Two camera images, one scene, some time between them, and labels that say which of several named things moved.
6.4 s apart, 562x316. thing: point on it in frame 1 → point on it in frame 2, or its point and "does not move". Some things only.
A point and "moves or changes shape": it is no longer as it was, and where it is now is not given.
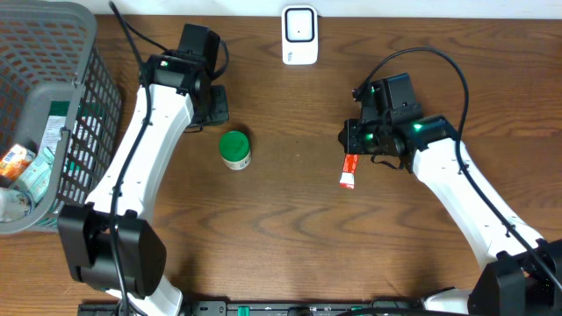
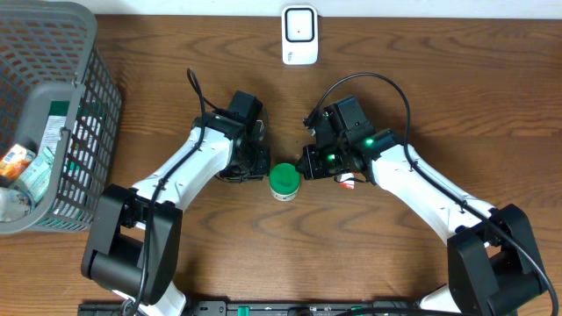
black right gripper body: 366,139 → 327,162
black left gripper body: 219,111 → 255,166
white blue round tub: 15,204 does not move
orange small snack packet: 16,161 does not move
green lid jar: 235,150 moves or changes shape
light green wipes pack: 37,175 does not move
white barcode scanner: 299,35 does not move
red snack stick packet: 347,178 does not move
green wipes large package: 56,120 does not move
